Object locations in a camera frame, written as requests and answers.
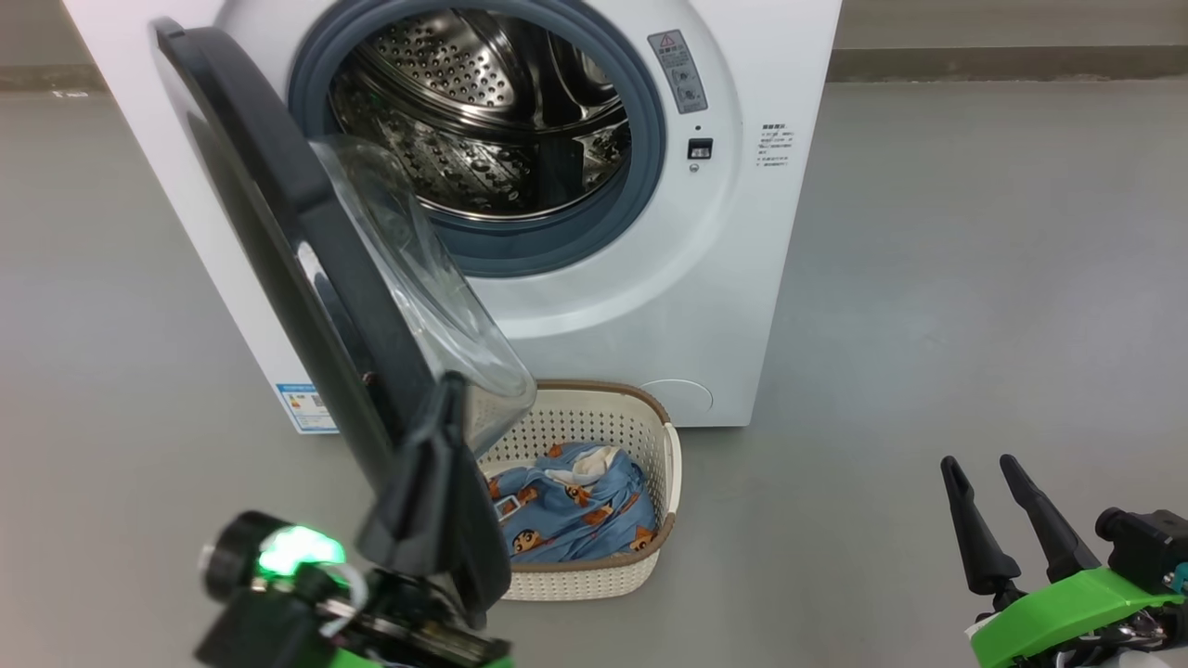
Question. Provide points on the grey warning label sticker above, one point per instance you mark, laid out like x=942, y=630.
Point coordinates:
x=677, y=72

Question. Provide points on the white front-load washing machine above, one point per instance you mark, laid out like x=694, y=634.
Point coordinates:
x=650, y=306

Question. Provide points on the blue energy label sticker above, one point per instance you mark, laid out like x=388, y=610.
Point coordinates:
x=304, y=408

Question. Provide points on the black round glass washer door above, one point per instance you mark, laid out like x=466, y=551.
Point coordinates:
x=316, y=241

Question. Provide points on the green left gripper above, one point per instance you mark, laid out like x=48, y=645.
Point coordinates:
x=408, y=622

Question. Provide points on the stainless steel washing machine drum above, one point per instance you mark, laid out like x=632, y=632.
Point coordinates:
x=483, y=111

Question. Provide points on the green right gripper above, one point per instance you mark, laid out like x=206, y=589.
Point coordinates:
x=1067, y=622

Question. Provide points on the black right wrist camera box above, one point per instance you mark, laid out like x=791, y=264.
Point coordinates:
x=1146, y=547

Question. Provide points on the black door latch socket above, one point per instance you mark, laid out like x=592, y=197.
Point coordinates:
x=700, y=148

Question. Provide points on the cream perforated laundry basket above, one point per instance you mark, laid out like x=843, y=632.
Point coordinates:
x=613, y=575

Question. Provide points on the round white filter cover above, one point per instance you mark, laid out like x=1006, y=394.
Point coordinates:
x=682, y=401

